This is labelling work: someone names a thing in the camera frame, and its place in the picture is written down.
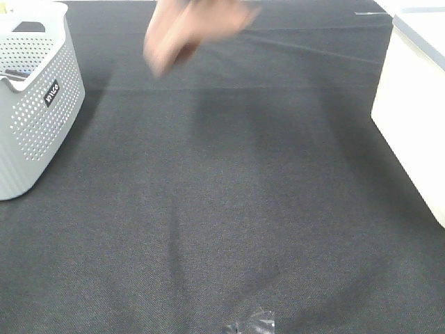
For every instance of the black label on basket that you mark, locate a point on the black label on basket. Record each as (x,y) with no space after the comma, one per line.
(51,93)

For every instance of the black table cloth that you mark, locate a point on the black table cloth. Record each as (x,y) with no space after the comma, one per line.
(252,177)

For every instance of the brown towel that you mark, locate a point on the brown towel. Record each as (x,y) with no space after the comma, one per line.
(178,28)

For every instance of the white storage box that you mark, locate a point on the white storage box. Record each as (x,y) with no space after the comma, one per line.
(408,108)

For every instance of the grey perforated plastic basket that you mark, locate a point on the grey perforated plastic basket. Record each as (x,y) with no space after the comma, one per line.
(36,49)

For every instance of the clear tape piece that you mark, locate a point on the clear tape piece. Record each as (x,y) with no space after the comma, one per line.
(260,322)

